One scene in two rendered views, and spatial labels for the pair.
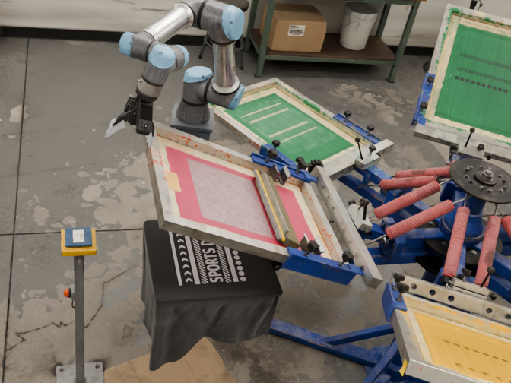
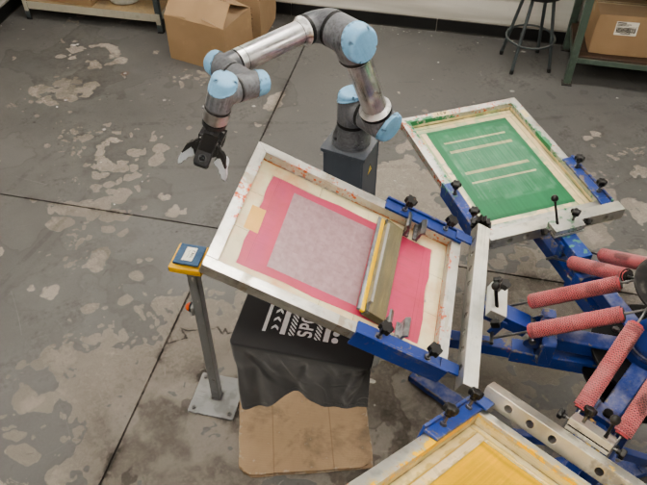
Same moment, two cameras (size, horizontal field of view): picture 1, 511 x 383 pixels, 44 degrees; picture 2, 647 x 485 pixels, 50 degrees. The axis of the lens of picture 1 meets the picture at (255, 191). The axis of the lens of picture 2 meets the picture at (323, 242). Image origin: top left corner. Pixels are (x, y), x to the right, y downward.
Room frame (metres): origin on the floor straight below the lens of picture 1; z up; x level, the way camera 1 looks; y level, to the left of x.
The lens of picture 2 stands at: (0.51, -0.77, 2.85)
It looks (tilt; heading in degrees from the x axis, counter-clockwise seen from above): 45 degrees down; 33
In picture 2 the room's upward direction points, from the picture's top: straight up
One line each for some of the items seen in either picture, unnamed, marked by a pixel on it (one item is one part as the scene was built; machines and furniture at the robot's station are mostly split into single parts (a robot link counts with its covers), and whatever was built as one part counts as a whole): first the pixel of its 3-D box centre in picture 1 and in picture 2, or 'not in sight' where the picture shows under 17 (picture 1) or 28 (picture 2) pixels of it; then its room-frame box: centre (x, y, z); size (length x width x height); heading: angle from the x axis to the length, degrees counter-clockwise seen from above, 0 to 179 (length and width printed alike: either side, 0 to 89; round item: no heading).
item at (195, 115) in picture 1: (194, 106); (351, 130); (2.39, 0.34, 1.25); 0.15 x 0.15 x 0.10
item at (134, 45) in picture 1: (167, 26); (276, 42); (2.05, 0.42, 1.75); 0.49 x 0.11 x 0.12; 166
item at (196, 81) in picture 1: (198, 83); (353, 105); (2.39, 0.34, 1.37); 0.13 x 0.12 x 0.14; 76
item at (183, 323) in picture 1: (215, 330); (303, 387); (1.61, 0.04, 0.74); 0.46 x 0.04 x 0.42; 111
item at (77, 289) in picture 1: (79, 318); (205, 334); (1.73, 0.63, 0.48); 0.22 x 0.22 x 0.96; 21
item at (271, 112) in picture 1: (312, 125); (518, 168); (2.77, -0.22, 1.05); 1.08 x 0.61 x 0.23; 51
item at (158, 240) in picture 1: (211, 255); (314, 304); (1.80, 0.12, 0.95); 0.48 x 0.44 x 0.01; 111
